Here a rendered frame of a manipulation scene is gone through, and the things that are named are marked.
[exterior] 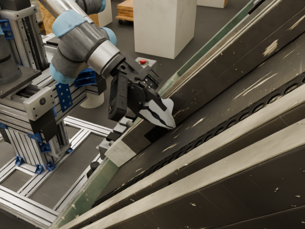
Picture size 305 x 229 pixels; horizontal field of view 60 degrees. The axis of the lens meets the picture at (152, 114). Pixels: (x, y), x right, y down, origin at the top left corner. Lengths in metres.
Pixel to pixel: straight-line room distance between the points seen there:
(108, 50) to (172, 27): 2.95
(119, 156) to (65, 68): 0.37
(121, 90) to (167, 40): 3.07
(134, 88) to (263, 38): 0.28
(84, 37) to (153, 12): 3.00
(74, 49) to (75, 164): 1.38
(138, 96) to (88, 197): 0.41
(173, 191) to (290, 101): 0.10
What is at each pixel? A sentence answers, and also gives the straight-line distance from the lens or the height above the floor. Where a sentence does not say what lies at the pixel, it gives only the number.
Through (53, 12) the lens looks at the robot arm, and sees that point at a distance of 0.84.
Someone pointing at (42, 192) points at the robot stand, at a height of 0.21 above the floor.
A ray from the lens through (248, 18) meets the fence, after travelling 1.02.
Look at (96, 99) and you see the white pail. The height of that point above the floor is 0.09.
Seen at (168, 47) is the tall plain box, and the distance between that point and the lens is 3.66.
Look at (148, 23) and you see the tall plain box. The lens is 3.67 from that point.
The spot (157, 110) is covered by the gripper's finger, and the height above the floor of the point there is 1.24.
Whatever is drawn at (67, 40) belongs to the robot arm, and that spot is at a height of 1.38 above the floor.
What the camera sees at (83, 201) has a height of 0.90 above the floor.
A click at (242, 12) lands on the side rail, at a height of 1.26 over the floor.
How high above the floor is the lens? 1.61
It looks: 38 degrees down
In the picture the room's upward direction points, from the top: straight up
